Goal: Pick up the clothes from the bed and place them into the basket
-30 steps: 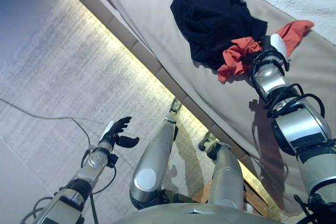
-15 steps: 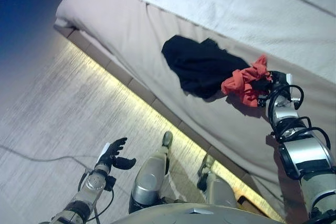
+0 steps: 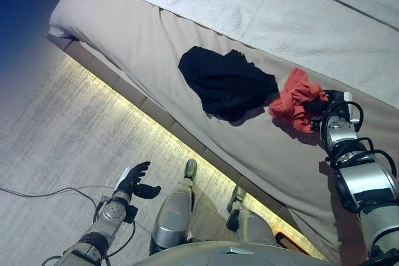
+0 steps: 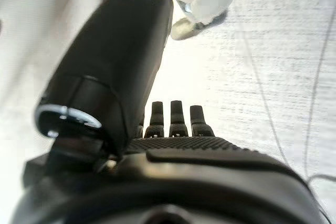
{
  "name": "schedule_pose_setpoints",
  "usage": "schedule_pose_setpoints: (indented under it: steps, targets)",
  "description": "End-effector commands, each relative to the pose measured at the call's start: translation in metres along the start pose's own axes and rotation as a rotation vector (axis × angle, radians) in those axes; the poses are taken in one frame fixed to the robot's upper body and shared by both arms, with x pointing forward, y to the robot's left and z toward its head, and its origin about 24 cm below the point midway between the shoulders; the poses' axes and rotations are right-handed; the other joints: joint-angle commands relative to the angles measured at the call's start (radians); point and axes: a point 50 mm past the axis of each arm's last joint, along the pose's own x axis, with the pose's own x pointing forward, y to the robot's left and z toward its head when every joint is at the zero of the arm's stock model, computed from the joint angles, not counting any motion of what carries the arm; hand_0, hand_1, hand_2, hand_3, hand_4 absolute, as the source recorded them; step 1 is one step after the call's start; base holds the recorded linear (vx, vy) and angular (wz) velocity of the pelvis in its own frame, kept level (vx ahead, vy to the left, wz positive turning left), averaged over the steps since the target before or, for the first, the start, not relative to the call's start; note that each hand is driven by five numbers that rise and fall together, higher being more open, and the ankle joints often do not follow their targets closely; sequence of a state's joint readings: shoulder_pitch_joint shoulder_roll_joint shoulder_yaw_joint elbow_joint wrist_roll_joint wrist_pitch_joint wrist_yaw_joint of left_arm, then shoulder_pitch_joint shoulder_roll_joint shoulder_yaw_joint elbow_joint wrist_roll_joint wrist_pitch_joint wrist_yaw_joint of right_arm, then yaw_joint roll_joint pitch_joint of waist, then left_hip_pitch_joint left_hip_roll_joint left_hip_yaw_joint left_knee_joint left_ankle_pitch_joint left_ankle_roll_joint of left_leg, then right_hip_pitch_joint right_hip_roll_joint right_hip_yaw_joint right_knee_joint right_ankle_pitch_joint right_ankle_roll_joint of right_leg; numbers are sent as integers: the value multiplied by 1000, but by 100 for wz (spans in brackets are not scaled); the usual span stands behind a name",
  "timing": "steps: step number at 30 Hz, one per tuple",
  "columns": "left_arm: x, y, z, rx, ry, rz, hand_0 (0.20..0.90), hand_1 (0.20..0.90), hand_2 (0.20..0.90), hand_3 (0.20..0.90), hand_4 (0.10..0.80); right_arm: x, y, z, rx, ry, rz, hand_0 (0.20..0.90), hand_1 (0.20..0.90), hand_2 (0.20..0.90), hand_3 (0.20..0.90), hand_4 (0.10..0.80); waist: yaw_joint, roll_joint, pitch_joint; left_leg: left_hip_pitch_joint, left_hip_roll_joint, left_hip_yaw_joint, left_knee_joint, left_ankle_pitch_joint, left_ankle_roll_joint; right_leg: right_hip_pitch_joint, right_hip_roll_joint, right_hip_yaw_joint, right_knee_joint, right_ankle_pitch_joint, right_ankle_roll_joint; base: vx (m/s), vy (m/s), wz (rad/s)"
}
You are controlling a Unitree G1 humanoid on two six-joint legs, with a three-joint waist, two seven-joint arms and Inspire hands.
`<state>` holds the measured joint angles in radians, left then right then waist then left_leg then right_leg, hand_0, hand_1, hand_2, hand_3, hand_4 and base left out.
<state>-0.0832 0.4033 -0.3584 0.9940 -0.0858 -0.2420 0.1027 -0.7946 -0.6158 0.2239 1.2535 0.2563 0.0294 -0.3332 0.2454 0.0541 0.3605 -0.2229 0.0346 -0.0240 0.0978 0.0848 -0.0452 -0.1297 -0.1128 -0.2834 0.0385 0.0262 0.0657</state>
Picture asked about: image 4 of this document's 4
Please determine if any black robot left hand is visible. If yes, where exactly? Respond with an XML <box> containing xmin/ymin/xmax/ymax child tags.
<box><xmin>10</xmin><ymin>0</ymin><xmax>326</xmax><ymax>224</ymax></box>

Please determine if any grey streaked area rug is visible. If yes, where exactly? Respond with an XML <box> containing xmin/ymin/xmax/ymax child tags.
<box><xmin>154</xmin><ymin>0</ymin><xmax>336</xmax><ymax>219</ymax></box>

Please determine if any thin grey floor cable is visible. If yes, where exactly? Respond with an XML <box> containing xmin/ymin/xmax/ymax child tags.
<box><xmin>303</xmin><ymin>8</ymin><xmax>336</xmax><ymax>185</ymax></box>

